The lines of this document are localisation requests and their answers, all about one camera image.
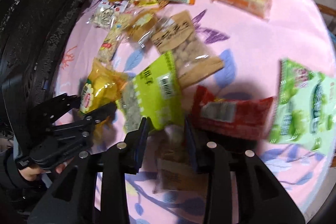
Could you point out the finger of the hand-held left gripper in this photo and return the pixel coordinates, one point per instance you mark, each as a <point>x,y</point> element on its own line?
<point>55,108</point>
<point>89,120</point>

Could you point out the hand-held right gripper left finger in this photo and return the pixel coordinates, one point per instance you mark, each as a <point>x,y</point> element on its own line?
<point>140,140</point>

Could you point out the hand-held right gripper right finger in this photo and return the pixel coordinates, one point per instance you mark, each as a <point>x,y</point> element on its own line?
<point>190,142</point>

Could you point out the yellow cake packet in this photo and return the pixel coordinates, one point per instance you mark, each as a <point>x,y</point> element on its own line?
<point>101,87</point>

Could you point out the brown paper snack packet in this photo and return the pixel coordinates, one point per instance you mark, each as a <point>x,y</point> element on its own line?
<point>183,50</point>
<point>173,176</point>

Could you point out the dark red snack packet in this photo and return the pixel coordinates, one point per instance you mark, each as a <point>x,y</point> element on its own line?
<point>236,116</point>

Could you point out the person's left forearm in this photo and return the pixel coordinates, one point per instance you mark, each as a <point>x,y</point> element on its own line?
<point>10,176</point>

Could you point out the person's left hand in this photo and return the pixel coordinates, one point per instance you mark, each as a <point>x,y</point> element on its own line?
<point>31,174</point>

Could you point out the lime green snack packet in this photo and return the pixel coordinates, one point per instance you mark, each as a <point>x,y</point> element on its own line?
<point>152,92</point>

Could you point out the pale rice cracker bar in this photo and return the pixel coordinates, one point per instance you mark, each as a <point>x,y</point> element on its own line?
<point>111,43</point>

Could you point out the dark carved wooden furniture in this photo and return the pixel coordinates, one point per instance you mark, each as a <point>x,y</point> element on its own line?
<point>31,29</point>

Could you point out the clear packet of white candies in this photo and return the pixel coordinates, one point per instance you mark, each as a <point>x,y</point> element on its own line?
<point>103,16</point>

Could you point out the clear brown cake packet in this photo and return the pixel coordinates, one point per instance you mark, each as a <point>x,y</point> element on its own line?
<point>141,26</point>

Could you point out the pink floral tablecloth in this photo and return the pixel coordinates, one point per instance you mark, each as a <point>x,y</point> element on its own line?
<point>236,37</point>

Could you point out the light green gummy bag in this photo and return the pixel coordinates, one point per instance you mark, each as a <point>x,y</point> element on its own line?
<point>304,108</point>

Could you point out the wooden chair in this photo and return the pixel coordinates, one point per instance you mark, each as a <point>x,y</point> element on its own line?
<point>328,12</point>

